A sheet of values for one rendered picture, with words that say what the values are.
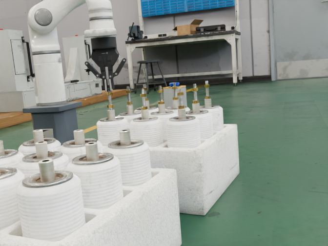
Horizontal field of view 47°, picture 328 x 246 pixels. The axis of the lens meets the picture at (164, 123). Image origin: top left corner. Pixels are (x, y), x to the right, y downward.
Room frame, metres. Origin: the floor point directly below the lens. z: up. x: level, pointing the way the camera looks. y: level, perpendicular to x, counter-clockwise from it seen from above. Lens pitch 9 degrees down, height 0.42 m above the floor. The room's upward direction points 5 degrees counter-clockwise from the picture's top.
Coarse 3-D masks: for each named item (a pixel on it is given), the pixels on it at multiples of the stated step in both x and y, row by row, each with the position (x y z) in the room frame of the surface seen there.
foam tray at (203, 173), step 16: (224, 128) 1.24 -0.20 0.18; (160, 144) 1.07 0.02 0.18; (208, 144) 1.03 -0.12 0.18; (224, 144) 1.16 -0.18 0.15; (160, 160) 1.01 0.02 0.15; (176, 160) 0.99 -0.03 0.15; (192, 160) 0.97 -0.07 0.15; (208, 160) 1.01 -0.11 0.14; (224, 160) 1.15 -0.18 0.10; (192, 176) 0.97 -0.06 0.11; (208, 176) 1.01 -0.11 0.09; (224, 176) 1.14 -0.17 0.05; (192, 192) 0.97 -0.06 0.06; (208, 192) 1.00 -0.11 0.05; (192, 208) 0.98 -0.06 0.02; (208, 208) 0.99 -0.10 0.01
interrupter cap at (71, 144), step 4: (72, 140) 0.85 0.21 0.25; (88, 140) 0.85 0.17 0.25; (92, 140) 0.84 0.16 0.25; (96, 140) 0.83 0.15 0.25; (64, 144) 0.81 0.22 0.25; (68, 144) 0.81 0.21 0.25; (72, 144) 0.81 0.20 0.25; (76, 144) 0.80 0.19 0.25; (80, 144) 0.80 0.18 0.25; (84, 144) 0.80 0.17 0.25
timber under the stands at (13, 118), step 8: (96, 96) 4.47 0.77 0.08; (104, 96) 4.66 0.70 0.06; (112, 96) 4.86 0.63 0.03; (120, 96) 5.09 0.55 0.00; (88, 104) 4.27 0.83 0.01; (0, 112) 3.45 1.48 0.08; (8, 112) 3.38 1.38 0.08; (16, 112) 3.33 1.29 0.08; (0, 120) 2.95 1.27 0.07; (8, 120) 3.04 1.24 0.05; (16, 120) 3.12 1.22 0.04; (24, 120) 3.22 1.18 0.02; (0, 128) 2.94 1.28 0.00
